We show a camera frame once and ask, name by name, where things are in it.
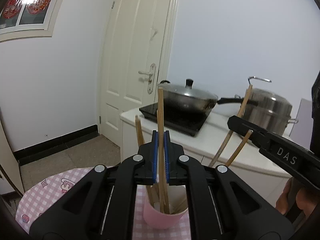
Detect right hand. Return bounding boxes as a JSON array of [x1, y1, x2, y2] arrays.
[[276, 177, 319, 219]]

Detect white door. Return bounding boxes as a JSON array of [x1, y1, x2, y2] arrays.
[[100, 0, 170, 146]]

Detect window with red decorations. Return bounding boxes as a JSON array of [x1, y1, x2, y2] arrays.
[[1, 0, 63, 42]]

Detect pink cup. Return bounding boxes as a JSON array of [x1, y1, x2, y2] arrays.
[[143, 184, 188, 229]]

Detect pink checkered tablecloth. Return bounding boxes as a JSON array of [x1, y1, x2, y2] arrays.
[[15, 166, 192, 240]]

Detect white cabinet left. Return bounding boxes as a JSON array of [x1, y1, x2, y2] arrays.
[[0, 125, 24, 197]]

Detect black induction cooktop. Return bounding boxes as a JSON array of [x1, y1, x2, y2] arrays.
[[139, 102, 213, 138]]

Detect stainless steel stockpot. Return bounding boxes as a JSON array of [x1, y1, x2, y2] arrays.
[[242, 88, 299, 135]]

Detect white kitchen counter cabinet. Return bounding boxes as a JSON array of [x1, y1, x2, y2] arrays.
[[120, 108, 290, 206]]

